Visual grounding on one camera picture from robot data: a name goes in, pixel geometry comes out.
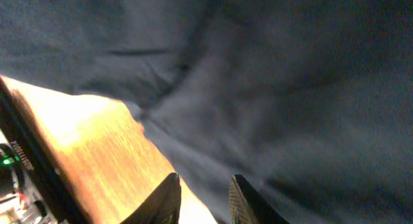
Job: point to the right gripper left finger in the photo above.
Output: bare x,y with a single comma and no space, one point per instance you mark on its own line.
162,206

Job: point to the navy blue shorts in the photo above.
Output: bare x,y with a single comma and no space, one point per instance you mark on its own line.
310,100

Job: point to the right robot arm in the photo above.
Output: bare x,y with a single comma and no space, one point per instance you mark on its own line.
27,172

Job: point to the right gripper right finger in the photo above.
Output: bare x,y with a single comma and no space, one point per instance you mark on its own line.
247,206

